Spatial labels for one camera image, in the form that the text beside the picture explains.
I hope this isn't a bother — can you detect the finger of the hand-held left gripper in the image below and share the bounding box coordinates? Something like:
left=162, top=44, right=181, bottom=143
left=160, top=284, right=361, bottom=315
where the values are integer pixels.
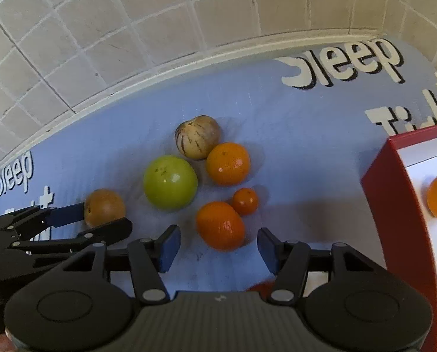
left=0, top=202, right=85, bottom=243
left=11, top=217, right=133, bottom=254

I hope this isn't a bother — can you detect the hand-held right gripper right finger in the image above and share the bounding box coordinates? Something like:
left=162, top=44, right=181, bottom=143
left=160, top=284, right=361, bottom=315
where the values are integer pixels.
left=257, top=227, right=386, bottom=304

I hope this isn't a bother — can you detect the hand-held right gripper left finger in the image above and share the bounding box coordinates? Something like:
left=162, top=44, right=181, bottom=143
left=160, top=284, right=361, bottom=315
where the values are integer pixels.
left=57, top=225, right=181, bottom=305

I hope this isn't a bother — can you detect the brown round fruit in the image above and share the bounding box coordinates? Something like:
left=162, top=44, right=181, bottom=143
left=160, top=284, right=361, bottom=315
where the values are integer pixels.
left=84, top=189, right=126, bottom=229

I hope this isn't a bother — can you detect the red box with white inside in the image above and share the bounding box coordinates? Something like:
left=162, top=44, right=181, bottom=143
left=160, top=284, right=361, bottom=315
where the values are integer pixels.
left=361, top=121, right=437, bottom=352

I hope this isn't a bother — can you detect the red fruit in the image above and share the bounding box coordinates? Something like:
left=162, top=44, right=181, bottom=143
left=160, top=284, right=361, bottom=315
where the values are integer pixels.
left=246, top=282, right=278, bottom=301

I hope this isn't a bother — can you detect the oval orange mandarin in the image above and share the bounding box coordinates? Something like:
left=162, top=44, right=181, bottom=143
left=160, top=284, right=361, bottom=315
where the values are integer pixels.
left=196, top=201, right=246, bottom=252

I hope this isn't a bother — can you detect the small orange kumquat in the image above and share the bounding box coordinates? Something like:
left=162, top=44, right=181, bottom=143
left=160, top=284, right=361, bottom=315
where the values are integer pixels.
left=232, top=188, right=259, bottom=216

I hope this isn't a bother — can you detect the green apple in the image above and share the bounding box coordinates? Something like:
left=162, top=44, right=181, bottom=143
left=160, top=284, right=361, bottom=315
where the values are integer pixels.
left=143, top=155, right=198, bottom=211

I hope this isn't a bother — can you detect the round orange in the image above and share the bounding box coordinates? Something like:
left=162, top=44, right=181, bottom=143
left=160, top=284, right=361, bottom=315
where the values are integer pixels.
left=206, top=142, right=251, bottom=186

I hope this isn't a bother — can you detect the striped pepino melon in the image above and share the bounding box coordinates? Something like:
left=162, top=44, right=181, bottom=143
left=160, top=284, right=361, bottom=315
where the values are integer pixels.
left=175, top=115, right=221, bottom=160

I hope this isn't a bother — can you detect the blue printed mat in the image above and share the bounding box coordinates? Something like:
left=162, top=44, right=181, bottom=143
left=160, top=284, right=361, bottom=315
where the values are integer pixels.
left=0, top=37, right=437, bottom=301

